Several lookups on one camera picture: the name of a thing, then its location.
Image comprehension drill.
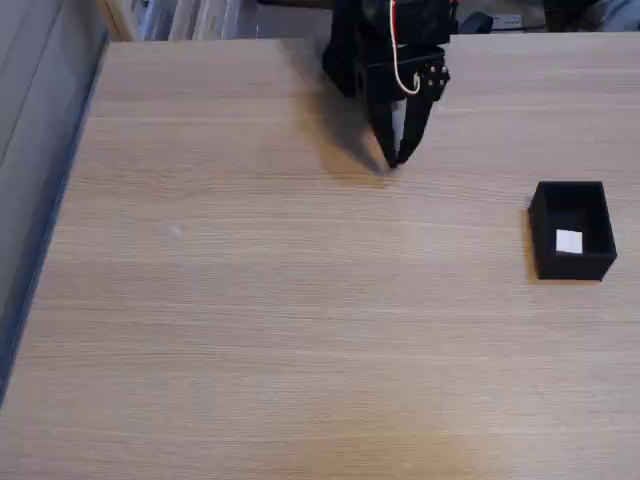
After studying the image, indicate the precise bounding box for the black open box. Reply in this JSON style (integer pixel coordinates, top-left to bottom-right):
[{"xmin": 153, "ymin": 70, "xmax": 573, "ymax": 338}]
[{"xmin": 528, "ymin": 180, "xmax": 619, "ymax": 281}]

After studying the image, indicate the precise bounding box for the dark blue object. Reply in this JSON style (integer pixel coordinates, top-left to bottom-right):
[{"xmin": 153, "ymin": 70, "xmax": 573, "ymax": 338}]
[{"xmin": 460, "ymin": 12, "xmax": 495, "ymax": 35}]

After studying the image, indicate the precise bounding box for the light wooden plank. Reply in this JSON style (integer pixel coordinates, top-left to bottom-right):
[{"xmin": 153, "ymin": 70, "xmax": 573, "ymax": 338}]
[{"xmin": 94, "ymin": 0, "xmax": 139, "ymax": 43}]

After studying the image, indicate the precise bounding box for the white cube block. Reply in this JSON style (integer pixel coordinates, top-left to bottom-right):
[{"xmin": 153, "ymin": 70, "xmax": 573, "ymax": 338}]
[{"xmin": 555, "ymin": 229, "xmax": 586, "ymax": 256}]

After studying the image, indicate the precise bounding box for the red white gripper cable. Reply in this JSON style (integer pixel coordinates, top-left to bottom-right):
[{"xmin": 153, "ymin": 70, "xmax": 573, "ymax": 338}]
[{"xmin": 388, "ymin": 0, "xmax": 422, "ymax": 96}]

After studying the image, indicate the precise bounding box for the blue cloth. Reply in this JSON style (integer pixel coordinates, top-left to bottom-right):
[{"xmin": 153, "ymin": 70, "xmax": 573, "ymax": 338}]
[{"xmin": 597, "ymin": 0, "xmax": 640, "ymax": 32}]

